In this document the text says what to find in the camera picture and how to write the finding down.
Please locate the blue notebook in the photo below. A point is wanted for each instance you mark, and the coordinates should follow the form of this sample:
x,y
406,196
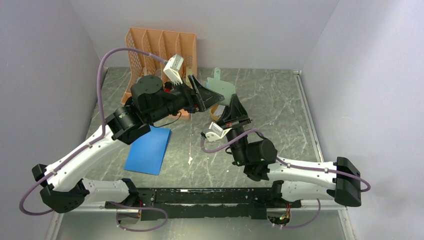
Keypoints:
x,y
147,153

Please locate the red black small bottle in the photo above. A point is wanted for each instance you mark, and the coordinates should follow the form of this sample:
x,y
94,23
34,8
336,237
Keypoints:
x,y
168,86

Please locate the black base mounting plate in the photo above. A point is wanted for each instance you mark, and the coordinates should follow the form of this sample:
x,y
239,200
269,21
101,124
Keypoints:
x,y
198,203

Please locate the aluminium table edge rail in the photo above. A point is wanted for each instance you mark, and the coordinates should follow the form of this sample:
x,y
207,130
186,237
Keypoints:
x,y
308,116

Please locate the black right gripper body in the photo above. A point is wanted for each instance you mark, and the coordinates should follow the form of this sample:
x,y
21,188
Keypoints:
x,y
236,128

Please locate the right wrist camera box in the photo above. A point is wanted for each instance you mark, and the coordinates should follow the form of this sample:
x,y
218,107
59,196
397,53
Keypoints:
x,y
214,132

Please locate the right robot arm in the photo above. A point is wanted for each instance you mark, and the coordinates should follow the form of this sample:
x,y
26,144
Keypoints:
x,y
297,179

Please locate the aluminium front frame rail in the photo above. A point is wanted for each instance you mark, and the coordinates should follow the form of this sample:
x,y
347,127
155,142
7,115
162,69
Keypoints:
x,y
314,220

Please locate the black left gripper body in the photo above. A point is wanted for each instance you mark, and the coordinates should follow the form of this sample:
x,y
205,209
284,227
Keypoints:
x,y
176,100

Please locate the yellow oval tray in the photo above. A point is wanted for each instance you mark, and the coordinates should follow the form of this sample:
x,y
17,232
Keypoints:
x,y
216,112

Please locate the orange plastic file organizer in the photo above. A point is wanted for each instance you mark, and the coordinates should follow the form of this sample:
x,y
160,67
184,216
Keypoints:
x,y
163,44

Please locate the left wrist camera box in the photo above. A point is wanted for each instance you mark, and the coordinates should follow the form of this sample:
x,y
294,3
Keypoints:
x,y
172,69

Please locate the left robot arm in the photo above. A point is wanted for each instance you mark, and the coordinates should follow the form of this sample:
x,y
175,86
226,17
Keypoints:
x,y
64,183

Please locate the pale green eraser block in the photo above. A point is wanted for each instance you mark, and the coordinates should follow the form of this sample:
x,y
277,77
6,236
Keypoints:
x,y
188,71

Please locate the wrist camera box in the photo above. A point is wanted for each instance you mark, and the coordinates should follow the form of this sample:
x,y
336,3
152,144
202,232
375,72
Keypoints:
x,y
214,132
172,69

